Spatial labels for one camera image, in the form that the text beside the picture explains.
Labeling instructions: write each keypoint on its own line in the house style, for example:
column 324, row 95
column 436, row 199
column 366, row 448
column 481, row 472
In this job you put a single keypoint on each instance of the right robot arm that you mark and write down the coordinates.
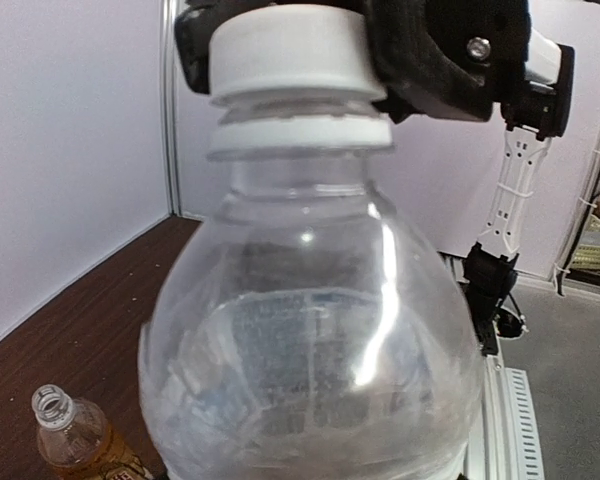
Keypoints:
column 537, row 114

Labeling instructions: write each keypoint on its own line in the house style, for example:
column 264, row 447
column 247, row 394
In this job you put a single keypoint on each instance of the amber tea bottle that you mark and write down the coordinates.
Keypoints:
column 77, row 441

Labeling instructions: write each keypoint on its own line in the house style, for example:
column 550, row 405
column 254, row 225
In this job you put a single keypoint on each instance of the left aluminium frame post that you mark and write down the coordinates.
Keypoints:
column 169, row 11

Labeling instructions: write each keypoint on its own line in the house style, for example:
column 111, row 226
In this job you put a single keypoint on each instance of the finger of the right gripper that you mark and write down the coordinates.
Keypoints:
column 193, row 29
column 448, row 60

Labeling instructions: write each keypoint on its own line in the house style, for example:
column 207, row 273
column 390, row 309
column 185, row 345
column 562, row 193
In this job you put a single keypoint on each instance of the white water bottle cap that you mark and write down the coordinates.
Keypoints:
column 292, row 48

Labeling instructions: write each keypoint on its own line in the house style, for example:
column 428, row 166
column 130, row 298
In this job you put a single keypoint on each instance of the clear water bottle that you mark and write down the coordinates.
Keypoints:
column 306, row 331

